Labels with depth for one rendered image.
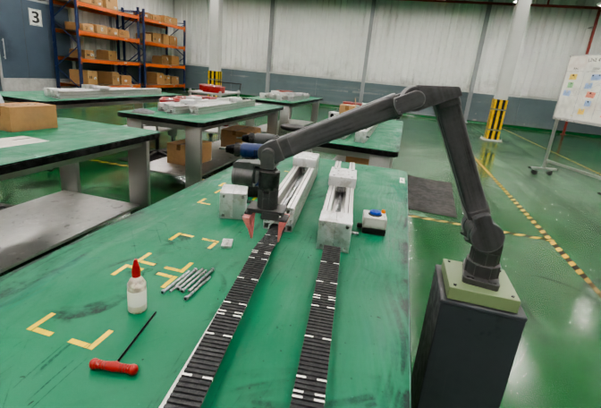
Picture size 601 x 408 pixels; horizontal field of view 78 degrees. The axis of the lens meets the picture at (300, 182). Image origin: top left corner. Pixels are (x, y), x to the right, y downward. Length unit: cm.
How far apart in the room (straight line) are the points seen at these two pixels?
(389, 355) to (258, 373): 26
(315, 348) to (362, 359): 10
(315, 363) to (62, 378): 41
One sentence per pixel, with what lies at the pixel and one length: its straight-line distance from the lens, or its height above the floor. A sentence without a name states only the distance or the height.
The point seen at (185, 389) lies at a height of 81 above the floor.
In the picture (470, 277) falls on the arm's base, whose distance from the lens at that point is 108.
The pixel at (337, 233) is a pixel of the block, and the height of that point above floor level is 84.
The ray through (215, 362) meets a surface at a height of 81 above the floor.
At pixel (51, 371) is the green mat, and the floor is 78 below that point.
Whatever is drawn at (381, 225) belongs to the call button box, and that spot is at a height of 82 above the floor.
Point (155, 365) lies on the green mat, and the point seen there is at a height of 78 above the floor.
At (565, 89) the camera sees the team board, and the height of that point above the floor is 143.
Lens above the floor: 129
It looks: 16 degrees down
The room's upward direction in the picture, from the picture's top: 5 degrees clockwise
